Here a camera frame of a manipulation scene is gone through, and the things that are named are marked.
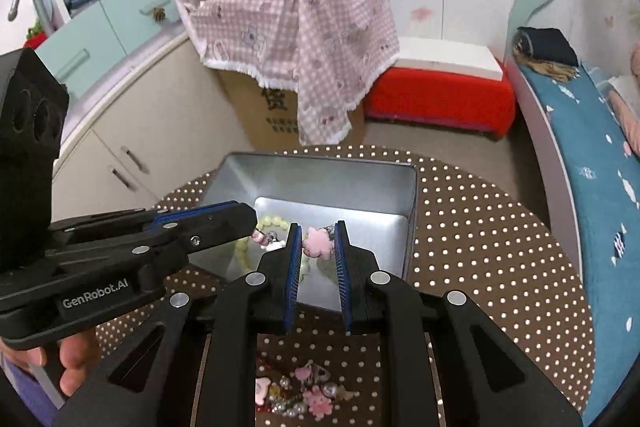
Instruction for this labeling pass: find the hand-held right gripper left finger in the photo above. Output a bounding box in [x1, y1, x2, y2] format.
[52, 223, 306, 427]

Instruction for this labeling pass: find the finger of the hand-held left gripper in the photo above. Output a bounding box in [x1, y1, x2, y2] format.
[50, 205, 259, 280]
[50, 201, 242, 234]

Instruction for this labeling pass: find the dark folded garment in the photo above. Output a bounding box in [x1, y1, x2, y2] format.
[514, 27, 581, 68]

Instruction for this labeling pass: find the pink flower charm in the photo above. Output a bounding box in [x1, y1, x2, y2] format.
[304, 227, 336, 261]

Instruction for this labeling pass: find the pink soft toy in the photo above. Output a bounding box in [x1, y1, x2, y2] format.
[612, 44, 640, 155]

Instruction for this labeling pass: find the mint green drawer unit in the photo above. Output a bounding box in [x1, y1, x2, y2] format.
[36, 0, 197, 100]

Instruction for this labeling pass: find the red plush stool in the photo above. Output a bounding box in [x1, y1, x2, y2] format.
[362, 57, 517, 140]

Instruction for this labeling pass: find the blue printed bed blanket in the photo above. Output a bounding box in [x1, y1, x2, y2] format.
[517, 61, 640, 427]

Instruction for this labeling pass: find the tan fringed scarf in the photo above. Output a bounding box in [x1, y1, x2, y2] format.
[519, 49, 578, 84]

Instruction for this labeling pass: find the person's left hand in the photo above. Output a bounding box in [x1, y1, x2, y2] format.
[0, 326, 102, 398]

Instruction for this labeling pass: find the brown polka-dot tablecloth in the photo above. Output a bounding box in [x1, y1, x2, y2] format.
[94, 144, 597, 427]

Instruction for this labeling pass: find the cardboard box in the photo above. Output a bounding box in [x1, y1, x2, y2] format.
[217, 68, 367, 152]

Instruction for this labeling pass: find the white seat board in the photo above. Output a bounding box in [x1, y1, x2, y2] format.
[394, 37, 506, 82]

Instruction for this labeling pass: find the small silver pink charm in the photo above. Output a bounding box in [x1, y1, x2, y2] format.
[250, 229, 287, 254]

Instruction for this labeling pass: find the pale green bead bracelet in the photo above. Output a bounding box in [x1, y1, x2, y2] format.
[234, 214, 346, 279]

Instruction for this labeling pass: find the pile of jewelry charms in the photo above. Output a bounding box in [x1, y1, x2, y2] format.
[255, 356, 362, 421]

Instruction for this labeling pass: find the silver metal tin box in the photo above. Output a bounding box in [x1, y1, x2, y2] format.
[187, 152, 419, 314]

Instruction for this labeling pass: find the person's left forearm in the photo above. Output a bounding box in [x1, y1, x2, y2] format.
[0, 359, 66, 427]

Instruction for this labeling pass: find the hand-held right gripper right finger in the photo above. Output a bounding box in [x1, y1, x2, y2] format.
[332, 221, 586, 427]

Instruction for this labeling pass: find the pink checked cloth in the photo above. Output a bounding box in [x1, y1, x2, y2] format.
[174, 0, 401, 146]

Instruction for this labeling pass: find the cream cabinet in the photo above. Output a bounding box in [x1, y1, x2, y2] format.
[51, 32, 257, 220]

